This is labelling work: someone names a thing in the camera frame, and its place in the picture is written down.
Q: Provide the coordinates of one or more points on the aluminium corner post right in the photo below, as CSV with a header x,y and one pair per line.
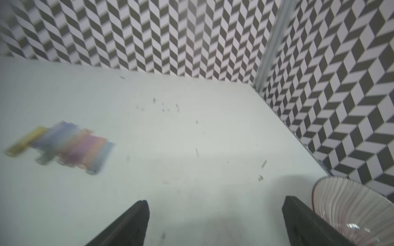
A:
x,y
277,32

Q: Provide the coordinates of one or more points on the pink purple pencil cap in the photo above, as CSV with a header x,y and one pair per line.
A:
x,y
78,151

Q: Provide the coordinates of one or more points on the clear pink glass dish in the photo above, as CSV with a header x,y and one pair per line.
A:
x,y
360,214

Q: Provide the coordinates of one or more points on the green tinted pencil cap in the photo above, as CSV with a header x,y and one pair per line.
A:
x,y
46,158

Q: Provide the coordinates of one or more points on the light blue pencil cap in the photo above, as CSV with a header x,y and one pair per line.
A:
x,y
100,159

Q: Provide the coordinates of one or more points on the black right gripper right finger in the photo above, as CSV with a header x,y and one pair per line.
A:
x,y
306,228

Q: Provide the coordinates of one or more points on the light orange pencil cap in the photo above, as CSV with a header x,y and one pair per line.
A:
x,y
92,153

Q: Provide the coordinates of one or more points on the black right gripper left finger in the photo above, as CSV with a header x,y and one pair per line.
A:
x,y
127,230

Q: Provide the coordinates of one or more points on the yellow pencil cap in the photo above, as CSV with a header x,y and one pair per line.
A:
x,y
25,142

